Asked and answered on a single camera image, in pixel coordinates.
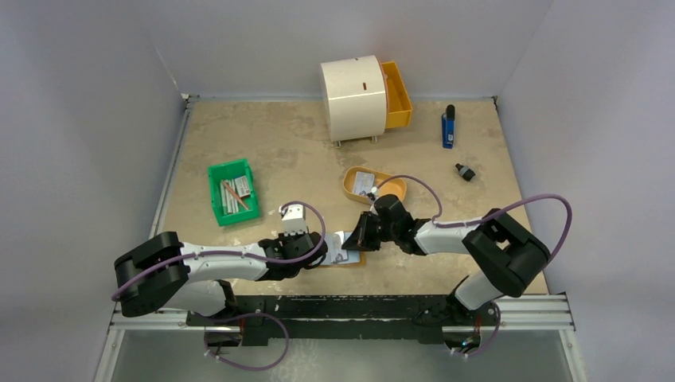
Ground yellow leather card holder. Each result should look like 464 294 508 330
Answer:
318 231 365 267

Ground white credit card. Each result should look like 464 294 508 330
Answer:
352 171 375 197
322 233 340 266

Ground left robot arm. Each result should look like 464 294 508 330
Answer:
111 232 328 325

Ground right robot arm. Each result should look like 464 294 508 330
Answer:
341 194 552 324

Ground small card box in bin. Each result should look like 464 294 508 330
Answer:
233 176 251 198

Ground grey tubes in bin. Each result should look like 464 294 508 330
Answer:
220 180 240 215

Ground green plastic bin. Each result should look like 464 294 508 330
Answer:
208 158 260 227

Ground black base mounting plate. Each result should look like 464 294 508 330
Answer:
190 294 500 349

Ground brown pencil in bin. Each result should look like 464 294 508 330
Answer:
222 181 248 209

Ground small black knob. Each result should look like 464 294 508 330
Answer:
455 163 476 181

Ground yellow open drawer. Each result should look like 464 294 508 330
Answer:
381 61 412 130

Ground cream round drawer cabinet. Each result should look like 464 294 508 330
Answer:
320 55 388 145

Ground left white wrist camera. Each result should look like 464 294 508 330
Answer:
279 204 308 236

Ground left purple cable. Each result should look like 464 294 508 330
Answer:
111 201 328 303

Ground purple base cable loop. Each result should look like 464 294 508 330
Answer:
203 308 293 371

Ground aluminium frame rail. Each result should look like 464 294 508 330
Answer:
109 294 576 333

